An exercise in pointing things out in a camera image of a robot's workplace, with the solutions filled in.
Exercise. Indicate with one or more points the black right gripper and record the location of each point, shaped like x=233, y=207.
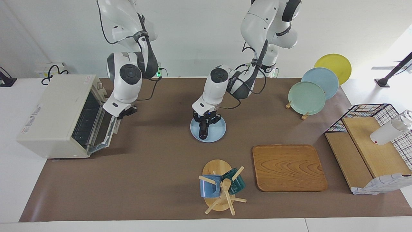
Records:
x=128, y=111

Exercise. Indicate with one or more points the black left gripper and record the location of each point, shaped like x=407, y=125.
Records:
x=214, y=118

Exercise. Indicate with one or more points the dark purple eggplant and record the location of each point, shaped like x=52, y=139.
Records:
x=204, y=135

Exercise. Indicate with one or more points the light blue ribbed plate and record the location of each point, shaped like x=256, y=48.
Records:
x=219, y=132

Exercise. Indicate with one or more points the glass oven door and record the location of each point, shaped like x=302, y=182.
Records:
x=107, y=132

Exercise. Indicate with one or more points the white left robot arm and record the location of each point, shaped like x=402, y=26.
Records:
x=257, y=22

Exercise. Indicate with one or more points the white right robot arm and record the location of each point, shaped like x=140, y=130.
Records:
x=128, y=77

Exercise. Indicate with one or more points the beige toaster oven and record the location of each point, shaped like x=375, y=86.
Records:
x=54, y=112

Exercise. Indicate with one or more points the white oven rating label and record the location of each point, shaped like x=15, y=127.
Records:
x=30, y=119

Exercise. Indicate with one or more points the wooden mug tree stand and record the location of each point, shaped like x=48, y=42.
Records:
x=217, y=167

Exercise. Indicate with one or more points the red warning sticker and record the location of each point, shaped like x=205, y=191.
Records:
x=88, y=79

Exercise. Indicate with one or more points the blue mug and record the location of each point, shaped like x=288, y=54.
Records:
x=209, y=188

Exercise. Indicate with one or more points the brown table mat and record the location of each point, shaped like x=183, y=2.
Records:
x=161, y=177

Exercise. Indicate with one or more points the dark green mug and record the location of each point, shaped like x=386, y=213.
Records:
x=238, y=185

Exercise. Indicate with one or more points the wooden serving tray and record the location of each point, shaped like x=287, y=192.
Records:
x=289, y=167

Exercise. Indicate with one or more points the white power strip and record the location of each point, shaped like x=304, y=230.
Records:
x=43, y=69

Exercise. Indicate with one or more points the wooden plate rack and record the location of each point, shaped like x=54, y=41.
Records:
x=304, y=116

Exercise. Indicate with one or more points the pale green plate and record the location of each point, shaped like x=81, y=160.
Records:
x=305, y=98

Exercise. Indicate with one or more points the black clamp base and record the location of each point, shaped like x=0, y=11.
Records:
x=8, y=80

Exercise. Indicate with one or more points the light blue racked plate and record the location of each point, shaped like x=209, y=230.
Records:
x=325, y=79

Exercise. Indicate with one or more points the yellow plate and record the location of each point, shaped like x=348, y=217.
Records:
x=338, y=64

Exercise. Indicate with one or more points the white cup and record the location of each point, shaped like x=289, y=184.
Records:
x=386, y=133

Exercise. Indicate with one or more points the marble print basket cloth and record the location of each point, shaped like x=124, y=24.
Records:
x=379, y=185

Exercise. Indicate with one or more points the black desk stand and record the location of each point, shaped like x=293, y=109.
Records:
x=394, y=69

